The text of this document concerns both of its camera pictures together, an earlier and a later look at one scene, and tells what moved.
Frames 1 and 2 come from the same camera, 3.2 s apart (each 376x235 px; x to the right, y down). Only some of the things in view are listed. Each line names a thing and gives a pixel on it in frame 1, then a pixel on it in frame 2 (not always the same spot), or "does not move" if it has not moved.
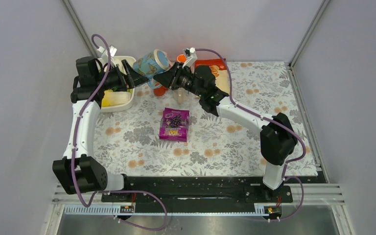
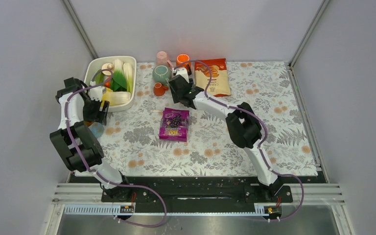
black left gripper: [132, 77] → [98, 116]
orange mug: [181, 58] does not move
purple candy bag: [174, 125] does not move
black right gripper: [170, 78] → [175, 95]
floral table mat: [172, 135] does not move
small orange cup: [159, 91] does not move
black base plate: [246, 189] does not move
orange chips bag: [219, 68] does not move
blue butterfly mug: [150, 64] → [97, 129]
